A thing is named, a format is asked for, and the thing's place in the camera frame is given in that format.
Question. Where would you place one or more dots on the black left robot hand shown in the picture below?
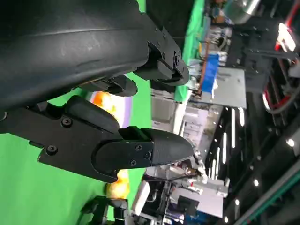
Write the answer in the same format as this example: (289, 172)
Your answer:
(58, 47)

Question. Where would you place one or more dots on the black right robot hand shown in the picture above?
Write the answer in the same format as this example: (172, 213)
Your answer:
(103, 211)

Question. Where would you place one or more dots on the orange white toy bread roll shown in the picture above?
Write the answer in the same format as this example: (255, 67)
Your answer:
(120, 187)
(105, 100)

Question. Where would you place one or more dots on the white plastic box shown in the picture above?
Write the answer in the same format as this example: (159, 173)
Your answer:
(141, 198)

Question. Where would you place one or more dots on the green table cloth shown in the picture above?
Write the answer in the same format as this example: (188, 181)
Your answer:
(35, 192)

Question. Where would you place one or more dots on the lilac round plate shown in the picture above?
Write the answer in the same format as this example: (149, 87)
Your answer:
(125, 110)

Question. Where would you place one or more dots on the blue box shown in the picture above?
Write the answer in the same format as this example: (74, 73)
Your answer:
(211, 72)

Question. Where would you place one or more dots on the grey metal panel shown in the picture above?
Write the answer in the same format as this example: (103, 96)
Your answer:
(230, 89)

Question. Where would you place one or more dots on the silver metal cylinder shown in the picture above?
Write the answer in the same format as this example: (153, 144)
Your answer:
(241, 10)

